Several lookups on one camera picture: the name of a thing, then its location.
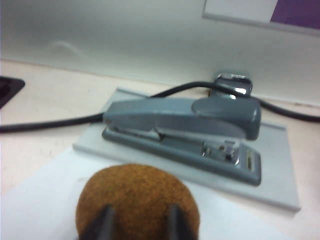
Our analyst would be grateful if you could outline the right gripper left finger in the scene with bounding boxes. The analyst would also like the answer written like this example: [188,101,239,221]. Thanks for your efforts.
[82,204,116,240]

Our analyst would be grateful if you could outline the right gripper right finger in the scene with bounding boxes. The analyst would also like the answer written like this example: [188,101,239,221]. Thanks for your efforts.
[166,204,199,240]

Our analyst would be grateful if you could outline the brown kiwi fruit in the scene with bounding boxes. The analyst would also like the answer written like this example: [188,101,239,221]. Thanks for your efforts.
[74,163,201,240]

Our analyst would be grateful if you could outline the large white paper sheet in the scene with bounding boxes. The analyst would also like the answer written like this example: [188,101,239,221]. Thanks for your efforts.
[0,148,296,240]

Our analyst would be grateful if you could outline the grey stapler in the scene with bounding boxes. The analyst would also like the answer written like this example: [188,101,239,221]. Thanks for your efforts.
[101,96,263,187]

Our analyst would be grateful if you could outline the grey plastic tray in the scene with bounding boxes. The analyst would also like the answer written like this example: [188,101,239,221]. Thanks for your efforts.
[72,86,302,213]

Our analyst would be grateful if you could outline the chrome partition clamp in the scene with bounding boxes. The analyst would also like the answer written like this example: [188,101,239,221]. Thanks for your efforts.
[209,71,254,100]

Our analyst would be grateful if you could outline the black flat monitor base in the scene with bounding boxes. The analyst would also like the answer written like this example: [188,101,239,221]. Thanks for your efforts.
[0,76,26,109]

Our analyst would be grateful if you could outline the frosted desk partition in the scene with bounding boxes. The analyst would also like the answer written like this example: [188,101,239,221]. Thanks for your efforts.
[0,0,320,101]

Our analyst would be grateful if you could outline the purple and white name plate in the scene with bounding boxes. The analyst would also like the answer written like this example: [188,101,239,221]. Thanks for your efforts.
[201,0,320,37]

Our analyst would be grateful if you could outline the thick black monitor cable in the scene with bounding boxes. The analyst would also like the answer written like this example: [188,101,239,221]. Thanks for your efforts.
[0,81,320,135]

